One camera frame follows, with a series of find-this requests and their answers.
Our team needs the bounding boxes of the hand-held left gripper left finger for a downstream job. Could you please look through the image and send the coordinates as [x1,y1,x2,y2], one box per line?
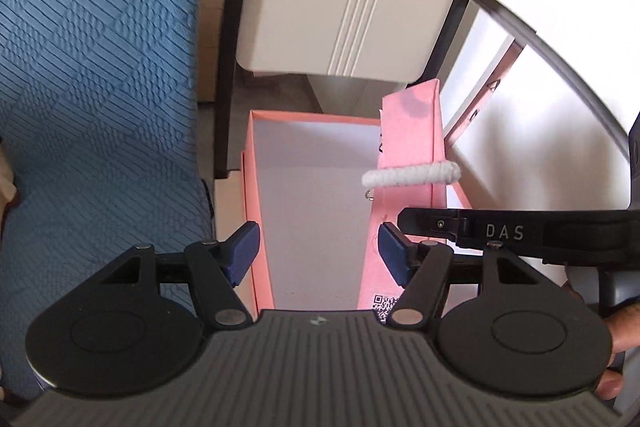
[97,221,262,329]

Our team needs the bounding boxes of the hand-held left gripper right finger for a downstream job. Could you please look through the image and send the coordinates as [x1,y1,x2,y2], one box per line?
[377,222,551,328]

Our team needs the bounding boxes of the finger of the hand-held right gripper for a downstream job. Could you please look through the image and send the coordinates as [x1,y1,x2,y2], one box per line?
[397,207,471,243]

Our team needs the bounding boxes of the cream fluffy ring keychain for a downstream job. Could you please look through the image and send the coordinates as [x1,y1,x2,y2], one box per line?
[361,159,462,202]

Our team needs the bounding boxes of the large pink box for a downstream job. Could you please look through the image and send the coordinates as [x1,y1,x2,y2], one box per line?
[241,109,476,320]

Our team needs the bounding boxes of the slim pink box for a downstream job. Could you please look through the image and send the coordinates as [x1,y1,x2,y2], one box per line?
[357,78,448,325]

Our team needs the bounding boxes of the person's right hand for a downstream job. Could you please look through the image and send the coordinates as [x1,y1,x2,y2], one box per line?
[597,304,640,400]

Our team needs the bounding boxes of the dark curved bar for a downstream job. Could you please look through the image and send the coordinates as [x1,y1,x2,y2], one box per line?
[470,0,633,152]

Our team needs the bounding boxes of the blue quilted blanket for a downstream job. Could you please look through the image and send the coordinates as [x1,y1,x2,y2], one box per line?
[0,0,216,403]

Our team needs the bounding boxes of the black metal frame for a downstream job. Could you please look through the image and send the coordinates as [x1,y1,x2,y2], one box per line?
[214,0,495,180]

